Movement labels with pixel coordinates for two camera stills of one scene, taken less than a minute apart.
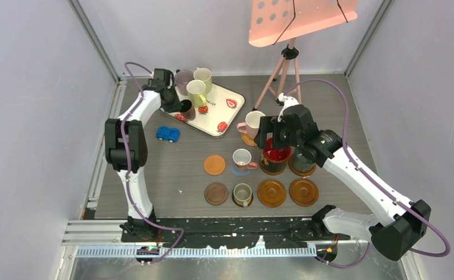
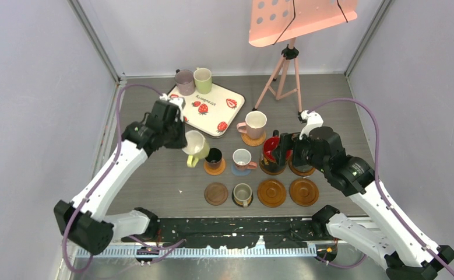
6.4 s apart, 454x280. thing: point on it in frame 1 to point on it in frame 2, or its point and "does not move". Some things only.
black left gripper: x=176 y=105 to x=180 y=142
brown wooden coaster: x=298 y=172 does not move
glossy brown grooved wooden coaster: x=303 y=192 does not move
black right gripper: x=267 y=125 to x=280 y=154
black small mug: x=187 y=109 to x=214 y=160
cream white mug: x=196 y=91 to x=197 y=148
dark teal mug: x=300 y=163 does not move
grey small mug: x=242 y=192 does not move
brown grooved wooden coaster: x=271 y=193 does not move
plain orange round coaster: x=214 y=164 does not move
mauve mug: x=183 y=77 does not move
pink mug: x=252 y=125 does not move
